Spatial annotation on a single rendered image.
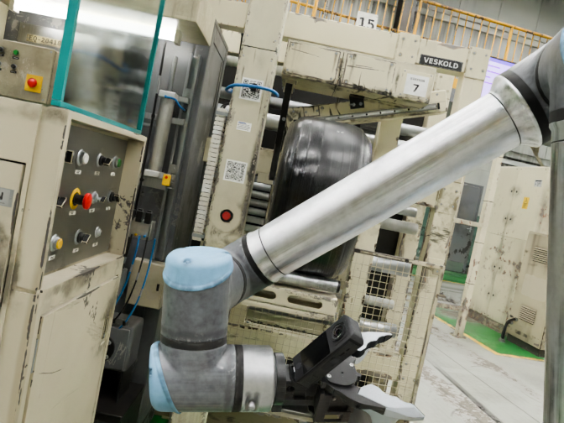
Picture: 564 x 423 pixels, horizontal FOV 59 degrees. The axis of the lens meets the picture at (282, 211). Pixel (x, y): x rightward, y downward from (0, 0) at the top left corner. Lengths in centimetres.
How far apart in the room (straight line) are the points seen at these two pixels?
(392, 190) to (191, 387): 38
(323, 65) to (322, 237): 141
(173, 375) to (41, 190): 54
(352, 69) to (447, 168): 140
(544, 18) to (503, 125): 1329
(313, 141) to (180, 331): 108
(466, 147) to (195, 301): 42
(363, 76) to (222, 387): 160
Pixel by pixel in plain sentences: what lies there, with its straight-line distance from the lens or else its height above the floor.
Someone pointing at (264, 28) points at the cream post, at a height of 173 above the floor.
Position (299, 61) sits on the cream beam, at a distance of 209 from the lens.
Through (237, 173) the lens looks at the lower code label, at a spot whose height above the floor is 121.
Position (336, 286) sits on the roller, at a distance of 174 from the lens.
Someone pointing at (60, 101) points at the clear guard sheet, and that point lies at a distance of 110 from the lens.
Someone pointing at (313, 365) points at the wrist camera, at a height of 98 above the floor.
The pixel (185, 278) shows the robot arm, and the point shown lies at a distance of 66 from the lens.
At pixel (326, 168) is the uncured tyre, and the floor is 129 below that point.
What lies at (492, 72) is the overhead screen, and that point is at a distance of 563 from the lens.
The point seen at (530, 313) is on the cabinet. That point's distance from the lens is 605.
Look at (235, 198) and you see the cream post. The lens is 178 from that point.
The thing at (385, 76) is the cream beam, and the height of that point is 171.
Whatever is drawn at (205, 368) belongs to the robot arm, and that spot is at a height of 95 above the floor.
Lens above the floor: 121
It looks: 3 degrees down
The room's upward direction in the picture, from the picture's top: 11 degrees clockwise
